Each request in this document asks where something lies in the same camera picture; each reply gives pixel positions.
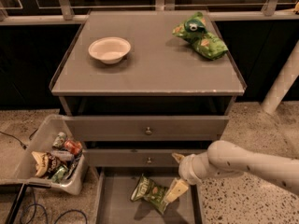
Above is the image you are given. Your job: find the clear plastic bin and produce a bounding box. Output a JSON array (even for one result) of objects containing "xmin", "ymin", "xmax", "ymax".
[{"xmin": 0, "ymin": 115, "xmax": 88, "ymax": 195}]

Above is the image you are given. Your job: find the brown snack bag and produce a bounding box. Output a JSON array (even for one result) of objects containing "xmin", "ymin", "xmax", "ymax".
[{"xmin": 32, "ymin": 151, "xmax": 62, "ymax": 177}]

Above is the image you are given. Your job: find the orange soda can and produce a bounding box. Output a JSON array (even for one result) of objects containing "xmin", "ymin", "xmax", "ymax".
[{"xmin": 64, "ymin": 139, "xmax": 82, "ymax": 155}]

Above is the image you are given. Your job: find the green snack packet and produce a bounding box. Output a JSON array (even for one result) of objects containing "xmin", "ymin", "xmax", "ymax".
[{"xmin": 50, "ymin": 165, "xmax": 68, "ymax": 183}]

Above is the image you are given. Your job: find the metal window railing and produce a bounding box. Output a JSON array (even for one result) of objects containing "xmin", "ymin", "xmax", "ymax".
[{"xmin": 0, "ymin": 0, "xmax": 299, "ymax": 24}]

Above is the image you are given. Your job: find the bottom open grey drawer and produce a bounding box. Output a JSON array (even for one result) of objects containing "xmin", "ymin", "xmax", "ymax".
[{"xmin": 95, "ymin": 167, "xmax": 206, "ymax": 224}]

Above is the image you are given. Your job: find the green soda can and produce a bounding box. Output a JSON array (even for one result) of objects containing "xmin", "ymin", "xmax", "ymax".
[{"xmin": 52, "ymin": 132, "xmax": 67, "ymax": 149}]

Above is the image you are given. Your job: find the grey drawer cabinet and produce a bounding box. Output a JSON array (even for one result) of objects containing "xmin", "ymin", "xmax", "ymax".
[{"xmin": 49, "ymin": 9, "xmax": 248, "ymax": 224}]

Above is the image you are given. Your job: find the black cable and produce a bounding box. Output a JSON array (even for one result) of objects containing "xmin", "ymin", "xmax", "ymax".
[{"xmin": 0, "ymin": 128, "xmax": 39, "ymax": 150}]

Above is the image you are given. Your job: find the blue cable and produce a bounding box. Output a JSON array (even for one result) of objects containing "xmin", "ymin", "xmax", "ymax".
[{"xmin": 19, "ymin": 187, "xmax": 89, "ymax": 224}]

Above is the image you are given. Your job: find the top grey drawer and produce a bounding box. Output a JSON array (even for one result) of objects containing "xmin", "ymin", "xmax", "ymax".
[{"xmin": 65, "ymin": 116, "xmax": 228, "ymax": 141}]

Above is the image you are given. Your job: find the middle grey drawer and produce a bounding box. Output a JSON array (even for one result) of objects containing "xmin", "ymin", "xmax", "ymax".
[{"xmin": 83, "ymin": 149, "xmax": 206, "ymax": 167}]

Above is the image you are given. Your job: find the green jalapeno chip bag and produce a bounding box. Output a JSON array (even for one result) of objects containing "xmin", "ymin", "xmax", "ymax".
[{"xmin": 130, "ymin": 175, "xmax": 168, "ymax": 215}]

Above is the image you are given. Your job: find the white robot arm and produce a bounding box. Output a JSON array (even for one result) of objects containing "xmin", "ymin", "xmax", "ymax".
[{"xmin": 164, "ymin": 140, "xmax": 299, "ymax": 203}]

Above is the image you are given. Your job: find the green chip bag on counter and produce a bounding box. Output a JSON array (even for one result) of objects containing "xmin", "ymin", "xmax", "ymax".
[{"xmin": 172, "ymin": 12, "xmax": 228, "ymax": 60}]

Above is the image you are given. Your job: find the silver can lying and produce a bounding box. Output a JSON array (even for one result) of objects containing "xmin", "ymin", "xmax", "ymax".
[{"xmin": 50, "ymin": 150, "xmax": 74, "ymax": 161}]

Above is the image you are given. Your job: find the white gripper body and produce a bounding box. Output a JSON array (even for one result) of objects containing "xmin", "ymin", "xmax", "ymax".
[{"xmin": 178, "ymin": 154, "xmax": 203, "ymax": 185}]

